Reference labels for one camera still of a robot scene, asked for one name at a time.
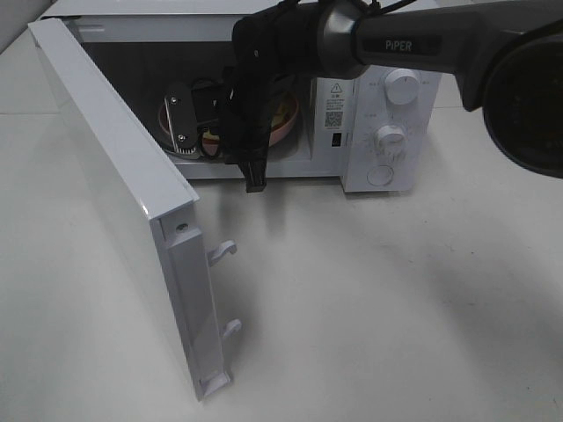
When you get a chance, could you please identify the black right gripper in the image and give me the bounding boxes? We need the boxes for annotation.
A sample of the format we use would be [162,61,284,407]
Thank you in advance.
[218,8,321,193]

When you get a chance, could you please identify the sandwich with lettuce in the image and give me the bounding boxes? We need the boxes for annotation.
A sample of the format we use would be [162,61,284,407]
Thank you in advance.
[200,91,299,156]

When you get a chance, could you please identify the white power knob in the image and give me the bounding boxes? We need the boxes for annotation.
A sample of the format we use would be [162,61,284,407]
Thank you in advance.
[384,69,420,106]

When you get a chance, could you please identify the white timer knob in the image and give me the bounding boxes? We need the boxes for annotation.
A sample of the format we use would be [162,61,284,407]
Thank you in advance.
[374,125,406,156]

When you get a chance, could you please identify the round door release button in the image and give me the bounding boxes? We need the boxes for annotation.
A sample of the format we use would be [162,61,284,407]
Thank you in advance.
[367,165,394,186]

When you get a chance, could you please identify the white microwave door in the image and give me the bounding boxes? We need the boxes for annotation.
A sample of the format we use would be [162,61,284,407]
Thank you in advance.
[29,18,241,398]

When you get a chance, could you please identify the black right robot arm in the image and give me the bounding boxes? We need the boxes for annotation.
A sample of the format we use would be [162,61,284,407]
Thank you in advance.
[217,1,562,193]

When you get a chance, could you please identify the pink plate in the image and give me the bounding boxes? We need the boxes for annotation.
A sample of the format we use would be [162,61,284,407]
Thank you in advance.
[157,91,299,160]

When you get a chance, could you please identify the white microwave oven body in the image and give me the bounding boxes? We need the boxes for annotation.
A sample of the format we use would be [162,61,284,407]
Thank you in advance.
[38,1,440,193]

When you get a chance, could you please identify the white warning label sticker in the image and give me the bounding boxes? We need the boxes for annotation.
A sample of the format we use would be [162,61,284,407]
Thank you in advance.
[323,80,347,130]

